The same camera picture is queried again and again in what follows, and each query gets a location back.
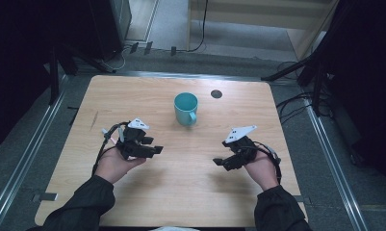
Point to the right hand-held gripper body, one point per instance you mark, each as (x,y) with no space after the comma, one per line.
(242,144)

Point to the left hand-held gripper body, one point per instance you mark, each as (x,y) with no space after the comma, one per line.
(131,140)

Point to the teal mug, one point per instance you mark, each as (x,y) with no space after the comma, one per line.
(185,109)

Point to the person's left hand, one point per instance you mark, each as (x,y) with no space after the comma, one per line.
(115,165)

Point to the person's right hand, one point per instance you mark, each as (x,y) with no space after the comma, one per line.
(263,170)

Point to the round black table grommet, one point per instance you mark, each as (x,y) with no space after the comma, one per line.
(216,94)

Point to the black metal stand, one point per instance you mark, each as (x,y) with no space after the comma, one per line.
(57,70)
(309,77)

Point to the metal floor rail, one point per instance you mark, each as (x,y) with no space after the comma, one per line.
(335,163)
(17,160)

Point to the grey floor bracket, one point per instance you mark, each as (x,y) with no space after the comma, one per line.
(45,197)

